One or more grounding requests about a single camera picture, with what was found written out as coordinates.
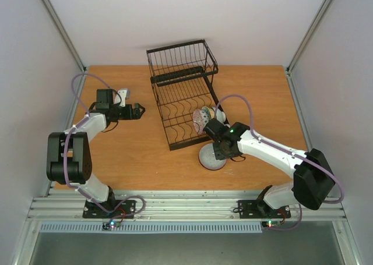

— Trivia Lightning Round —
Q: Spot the right small circuit board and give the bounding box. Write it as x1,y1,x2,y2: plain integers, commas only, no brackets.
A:
262,220,284,228

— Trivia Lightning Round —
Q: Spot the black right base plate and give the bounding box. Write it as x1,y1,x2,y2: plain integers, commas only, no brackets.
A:
237,200,291,219

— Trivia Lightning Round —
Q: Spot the left small circuit board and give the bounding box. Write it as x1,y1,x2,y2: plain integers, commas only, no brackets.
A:
102,221,121,231

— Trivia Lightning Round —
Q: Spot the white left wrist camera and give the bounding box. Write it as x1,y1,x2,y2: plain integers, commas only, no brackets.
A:
115,88,131,107

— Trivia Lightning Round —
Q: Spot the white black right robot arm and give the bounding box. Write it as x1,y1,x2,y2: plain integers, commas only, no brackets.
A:
203,118,335,217

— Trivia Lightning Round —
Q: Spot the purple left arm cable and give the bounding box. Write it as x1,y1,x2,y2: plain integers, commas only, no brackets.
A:
64,73,121,213

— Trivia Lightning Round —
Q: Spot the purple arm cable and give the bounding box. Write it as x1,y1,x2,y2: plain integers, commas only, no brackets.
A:
214,94,347,229
64,73,121,213

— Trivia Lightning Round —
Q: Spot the grey slotted cable duct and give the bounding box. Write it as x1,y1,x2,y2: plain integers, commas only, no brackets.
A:
40,221,262,234

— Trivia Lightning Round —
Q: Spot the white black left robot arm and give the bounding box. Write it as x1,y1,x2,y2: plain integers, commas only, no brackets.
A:
46,89,146,217

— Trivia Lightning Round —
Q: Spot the pale green glazed bowl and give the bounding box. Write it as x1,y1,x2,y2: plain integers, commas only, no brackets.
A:
212,107,226,123

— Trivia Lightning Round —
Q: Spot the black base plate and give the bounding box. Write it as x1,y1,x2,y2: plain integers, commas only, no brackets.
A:
237,200,291,219
82,200,137,219

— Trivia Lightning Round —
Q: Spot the small circuit board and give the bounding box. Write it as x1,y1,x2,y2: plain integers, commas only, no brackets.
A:
262,220,284,228
102,221,121,231

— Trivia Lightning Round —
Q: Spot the black wire dish rack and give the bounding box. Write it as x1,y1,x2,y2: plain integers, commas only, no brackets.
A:
146,39,219,150

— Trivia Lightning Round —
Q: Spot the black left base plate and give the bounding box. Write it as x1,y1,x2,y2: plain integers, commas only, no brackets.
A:
82,200,137,219

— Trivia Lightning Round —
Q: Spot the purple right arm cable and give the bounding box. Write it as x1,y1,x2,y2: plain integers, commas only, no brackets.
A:
214,94,347,229

